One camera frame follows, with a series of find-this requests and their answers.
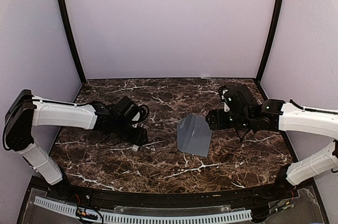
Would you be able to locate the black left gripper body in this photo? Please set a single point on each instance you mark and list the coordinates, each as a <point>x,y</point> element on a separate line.
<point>137,138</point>

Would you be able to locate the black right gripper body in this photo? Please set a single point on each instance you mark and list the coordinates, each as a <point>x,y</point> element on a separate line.
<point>225,123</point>

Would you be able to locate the white green glue stick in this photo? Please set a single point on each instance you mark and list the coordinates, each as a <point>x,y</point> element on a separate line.
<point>135,148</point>

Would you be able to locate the grey envelope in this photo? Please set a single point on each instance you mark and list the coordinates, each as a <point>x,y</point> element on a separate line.
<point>194,135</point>

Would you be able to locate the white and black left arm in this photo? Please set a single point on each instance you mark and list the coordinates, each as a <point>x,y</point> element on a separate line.
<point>121,119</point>

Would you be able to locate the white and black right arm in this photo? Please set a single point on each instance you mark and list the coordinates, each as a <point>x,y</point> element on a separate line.
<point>242,111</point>

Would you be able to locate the black table edge rail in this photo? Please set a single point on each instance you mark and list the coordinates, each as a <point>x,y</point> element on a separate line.
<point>255,196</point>

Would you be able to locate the grey slotted cable duct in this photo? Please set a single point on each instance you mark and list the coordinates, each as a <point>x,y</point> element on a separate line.
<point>121,214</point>

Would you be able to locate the black right frame post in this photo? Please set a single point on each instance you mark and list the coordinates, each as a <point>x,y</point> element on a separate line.
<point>269,41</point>

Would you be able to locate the black frame post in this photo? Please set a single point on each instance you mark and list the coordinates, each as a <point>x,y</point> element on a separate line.
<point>269,41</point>
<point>71,41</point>

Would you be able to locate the black left frame post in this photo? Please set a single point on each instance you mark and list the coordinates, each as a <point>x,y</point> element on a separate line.
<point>71,41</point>

